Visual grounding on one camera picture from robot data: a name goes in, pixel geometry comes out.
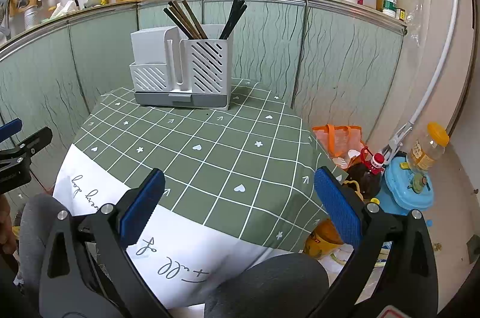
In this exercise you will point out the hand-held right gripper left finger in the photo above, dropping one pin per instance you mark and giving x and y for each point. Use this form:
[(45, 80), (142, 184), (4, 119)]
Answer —
[(144, 203)]

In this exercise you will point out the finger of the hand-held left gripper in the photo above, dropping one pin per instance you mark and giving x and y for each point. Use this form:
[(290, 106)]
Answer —
[(30, 145), (11, 128)]

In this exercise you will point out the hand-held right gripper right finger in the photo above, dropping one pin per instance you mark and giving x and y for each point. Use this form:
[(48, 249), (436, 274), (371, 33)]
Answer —
[(337, 207)]

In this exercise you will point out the white plastic utensil holder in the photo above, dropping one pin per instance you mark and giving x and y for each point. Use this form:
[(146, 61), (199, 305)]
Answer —
[(150, 48)]

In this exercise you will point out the brown wooden chopstick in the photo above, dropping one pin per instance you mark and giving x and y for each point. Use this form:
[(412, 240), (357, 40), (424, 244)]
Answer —
[(186, 18), (182, 20), (194, 17)]

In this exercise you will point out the person's left hand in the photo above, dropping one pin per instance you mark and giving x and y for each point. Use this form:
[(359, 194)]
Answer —
[(7, 228)]

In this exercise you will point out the yellow packet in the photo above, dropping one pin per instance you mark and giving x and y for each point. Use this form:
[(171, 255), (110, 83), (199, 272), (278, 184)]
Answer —
[(322, 239)]

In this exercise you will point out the red cap oil bottle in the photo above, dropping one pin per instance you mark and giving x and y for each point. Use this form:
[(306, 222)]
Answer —
[(363, 179)]

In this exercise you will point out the person's left leg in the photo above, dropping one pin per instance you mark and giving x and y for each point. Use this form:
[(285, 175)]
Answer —
[(41, 228)]

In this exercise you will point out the person's leg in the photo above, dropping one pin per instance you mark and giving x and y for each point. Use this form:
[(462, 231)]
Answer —
[(41, 228), (270, 280)]

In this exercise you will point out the blue plastic container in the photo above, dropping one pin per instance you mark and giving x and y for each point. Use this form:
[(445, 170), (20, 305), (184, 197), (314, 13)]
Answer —
[(397, 190)]

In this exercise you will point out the orange bag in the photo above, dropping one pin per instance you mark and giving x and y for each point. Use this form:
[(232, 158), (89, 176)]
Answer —
[(337, 143)]

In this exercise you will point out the white plastic clamp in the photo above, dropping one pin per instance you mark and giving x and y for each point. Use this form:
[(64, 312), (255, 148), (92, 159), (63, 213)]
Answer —
[(397, 141)]

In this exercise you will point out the green checked tablecloth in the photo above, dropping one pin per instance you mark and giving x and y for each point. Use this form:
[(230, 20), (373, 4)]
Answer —
[(225, 160)]

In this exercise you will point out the person's right leg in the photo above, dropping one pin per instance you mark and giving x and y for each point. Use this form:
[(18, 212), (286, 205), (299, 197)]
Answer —
[(270, 280)]

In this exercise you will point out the yellow lid plastic jar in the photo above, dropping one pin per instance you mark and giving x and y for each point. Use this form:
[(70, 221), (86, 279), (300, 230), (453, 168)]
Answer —
[(427, 149)]

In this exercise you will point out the green kitchen cabinet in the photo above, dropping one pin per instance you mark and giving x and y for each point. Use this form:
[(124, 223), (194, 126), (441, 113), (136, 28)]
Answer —
[(345, 59)]

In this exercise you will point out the white pipe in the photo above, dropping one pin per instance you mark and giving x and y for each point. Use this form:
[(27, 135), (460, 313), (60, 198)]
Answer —
[(438, 51)]

